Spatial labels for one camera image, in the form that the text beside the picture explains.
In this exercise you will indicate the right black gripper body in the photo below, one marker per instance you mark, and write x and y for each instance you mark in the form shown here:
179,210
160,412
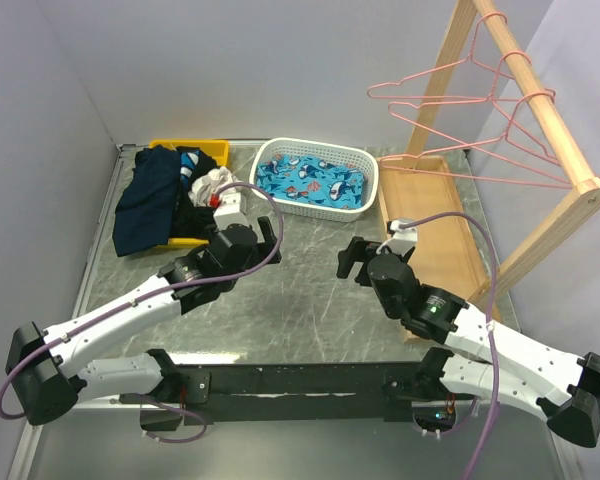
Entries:
373,246

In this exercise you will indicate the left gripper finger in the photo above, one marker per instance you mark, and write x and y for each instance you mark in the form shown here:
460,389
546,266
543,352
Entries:
266,256
269,239

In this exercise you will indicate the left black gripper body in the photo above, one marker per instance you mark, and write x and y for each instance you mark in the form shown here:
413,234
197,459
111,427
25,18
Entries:
260,252

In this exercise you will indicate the navy blue t shirt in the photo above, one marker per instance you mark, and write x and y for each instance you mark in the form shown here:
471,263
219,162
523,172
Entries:
144,213

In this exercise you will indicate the pink wire hanger front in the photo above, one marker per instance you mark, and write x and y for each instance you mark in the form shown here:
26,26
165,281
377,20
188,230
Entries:
411,109

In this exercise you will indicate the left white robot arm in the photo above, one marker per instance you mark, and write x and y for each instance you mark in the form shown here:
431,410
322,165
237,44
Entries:
53,369

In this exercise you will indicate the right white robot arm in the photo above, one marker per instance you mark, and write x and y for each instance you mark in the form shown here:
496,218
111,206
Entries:
477,358

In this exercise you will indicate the black garment with blue print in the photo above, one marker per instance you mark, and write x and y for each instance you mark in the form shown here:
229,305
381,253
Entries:
193,217

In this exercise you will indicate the blue shark print cloth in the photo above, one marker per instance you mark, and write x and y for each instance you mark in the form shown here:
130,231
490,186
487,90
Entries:
311,180

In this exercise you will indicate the white crumpled garment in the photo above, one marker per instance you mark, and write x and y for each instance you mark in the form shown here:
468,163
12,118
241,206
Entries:
206,186

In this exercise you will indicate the white plastic basket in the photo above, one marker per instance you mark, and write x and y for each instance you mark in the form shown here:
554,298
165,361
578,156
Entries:
337,154

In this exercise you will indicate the yellow plastic bin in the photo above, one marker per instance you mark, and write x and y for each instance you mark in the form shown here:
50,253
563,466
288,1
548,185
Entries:
218,149

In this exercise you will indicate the wooden clothes rack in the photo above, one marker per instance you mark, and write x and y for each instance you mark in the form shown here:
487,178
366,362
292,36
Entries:
583,198

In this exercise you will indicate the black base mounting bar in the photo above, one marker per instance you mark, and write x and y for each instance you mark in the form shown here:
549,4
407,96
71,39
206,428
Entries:
286,392

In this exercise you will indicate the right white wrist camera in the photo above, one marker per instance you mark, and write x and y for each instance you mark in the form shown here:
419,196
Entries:
401,238

